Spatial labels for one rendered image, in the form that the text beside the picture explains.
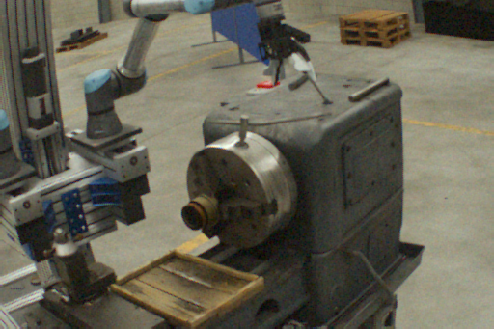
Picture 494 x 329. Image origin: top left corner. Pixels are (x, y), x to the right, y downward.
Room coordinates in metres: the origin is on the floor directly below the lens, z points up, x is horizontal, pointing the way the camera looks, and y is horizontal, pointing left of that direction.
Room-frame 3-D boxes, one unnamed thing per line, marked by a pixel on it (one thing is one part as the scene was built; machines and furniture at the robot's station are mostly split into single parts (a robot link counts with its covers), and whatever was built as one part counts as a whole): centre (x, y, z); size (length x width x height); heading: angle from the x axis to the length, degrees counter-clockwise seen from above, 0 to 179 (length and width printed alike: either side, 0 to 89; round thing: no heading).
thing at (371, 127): (2.07, -0.22, 1.06); 0.59 x 0.48 x 0.39; 137
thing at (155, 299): (1.56, 0.23, 0.89); 0.36 x 0.30 x 0.04; 47
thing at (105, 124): (2.27, 0.52, 1.21); 0.15 x 0.15 x 0.10
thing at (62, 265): (1.38, 0.50, 1.07); 0.07 x 0.07 x 0.10; 47
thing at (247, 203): (1.65, 0.03, 1.08); 0.12 x 0.11 x 0.05; 47
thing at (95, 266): (1.40, 0.49, 0.99); 0.20 x 0.10 x 0.05; 137
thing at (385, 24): (9.66, -2.25, 0.22); 1.25 x 0.86 x 0.44; 142
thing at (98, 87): (2.28, 0.52, 1.33); 0.13 x 0.12 x 0.14; 133
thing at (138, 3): (1.94, 0.20, 1.65); 0.49 x 0.11 x 0.12; 43
